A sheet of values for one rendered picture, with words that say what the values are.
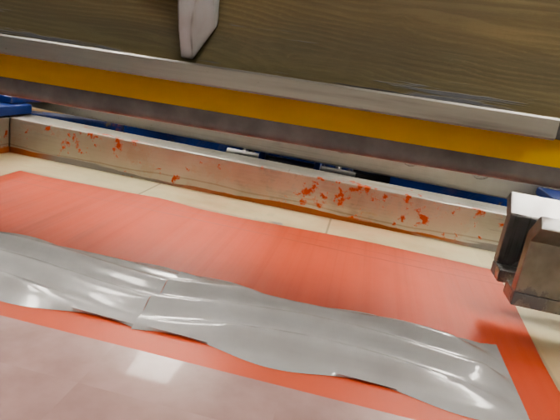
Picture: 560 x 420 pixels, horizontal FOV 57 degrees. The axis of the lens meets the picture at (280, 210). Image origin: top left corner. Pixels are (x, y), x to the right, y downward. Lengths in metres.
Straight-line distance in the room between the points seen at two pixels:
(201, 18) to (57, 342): 0.16
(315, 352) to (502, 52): 0.17
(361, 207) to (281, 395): 0.28
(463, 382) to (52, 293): 0.20
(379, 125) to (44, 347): 0.19
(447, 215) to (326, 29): 0.25
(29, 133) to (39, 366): 0.37
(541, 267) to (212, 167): 0.30
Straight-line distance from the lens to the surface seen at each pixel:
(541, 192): 0.55
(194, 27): 0.27
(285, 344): 0.25
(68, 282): 0.29
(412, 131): 0.28
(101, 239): 0.36
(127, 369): 0.23
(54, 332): 0.25
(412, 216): 0.48
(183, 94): 0.30
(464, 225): 0.48
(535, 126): 0.27
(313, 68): 0.27
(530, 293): 0.32
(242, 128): 0.29
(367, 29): 0.27
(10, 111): 0.58
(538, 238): 0.30
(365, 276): 0.36
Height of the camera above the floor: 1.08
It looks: 16 degrees down
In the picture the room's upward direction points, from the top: 10 degrees clockwise
